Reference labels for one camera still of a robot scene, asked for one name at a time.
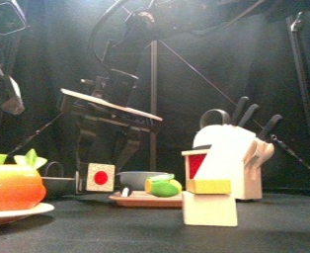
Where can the diagonal metal frame rod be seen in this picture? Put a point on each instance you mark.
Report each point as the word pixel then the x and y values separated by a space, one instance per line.
pixel 205 80

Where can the red dot card block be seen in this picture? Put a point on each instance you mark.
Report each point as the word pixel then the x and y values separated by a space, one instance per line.
pixel 101 178

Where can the green yellow toy roll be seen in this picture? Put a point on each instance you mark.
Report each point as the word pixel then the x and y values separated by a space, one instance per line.
pixel 165 187

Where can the wooden tray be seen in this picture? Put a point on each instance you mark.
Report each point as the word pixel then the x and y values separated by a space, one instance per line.
pixel 139 200

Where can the small grey pot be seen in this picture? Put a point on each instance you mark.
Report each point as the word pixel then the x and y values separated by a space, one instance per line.
pixel 58 186

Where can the red faced wooden box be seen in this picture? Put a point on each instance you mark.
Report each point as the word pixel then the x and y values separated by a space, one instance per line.
pixel 197 164

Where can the dark metal frame post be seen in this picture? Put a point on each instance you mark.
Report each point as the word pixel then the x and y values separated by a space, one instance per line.
pixel 302 82

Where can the small black white sushi piece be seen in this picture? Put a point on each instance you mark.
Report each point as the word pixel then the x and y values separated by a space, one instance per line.
pixel 126 192

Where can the white plate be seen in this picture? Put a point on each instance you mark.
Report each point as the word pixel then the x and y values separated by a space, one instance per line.
pixel 27 212

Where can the white wooden block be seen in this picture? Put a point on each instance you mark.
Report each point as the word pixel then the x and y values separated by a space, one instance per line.
pixel 210 209

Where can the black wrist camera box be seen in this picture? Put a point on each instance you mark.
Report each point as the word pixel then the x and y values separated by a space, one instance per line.
pixel 3 16

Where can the thin diagonal rod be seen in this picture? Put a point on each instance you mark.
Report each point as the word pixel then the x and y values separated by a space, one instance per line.
pixel 37 133

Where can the vertical metal frame pole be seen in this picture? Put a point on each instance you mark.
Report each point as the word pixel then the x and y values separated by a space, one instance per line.
pixel 154 82

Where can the grey bowl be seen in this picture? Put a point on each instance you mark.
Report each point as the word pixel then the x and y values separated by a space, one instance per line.
pixel 137 179

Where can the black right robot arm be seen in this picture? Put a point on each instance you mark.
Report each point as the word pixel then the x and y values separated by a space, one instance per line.
pixel 129 52

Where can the yellow block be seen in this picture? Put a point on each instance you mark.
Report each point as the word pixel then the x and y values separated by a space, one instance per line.
pixel 209 186

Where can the orange toy fruit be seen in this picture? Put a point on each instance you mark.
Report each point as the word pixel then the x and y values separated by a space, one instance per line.
pixel 13 187

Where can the white knife block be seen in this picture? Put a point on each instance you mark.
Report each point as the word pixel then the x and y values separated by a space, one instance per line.
pixel 229 154

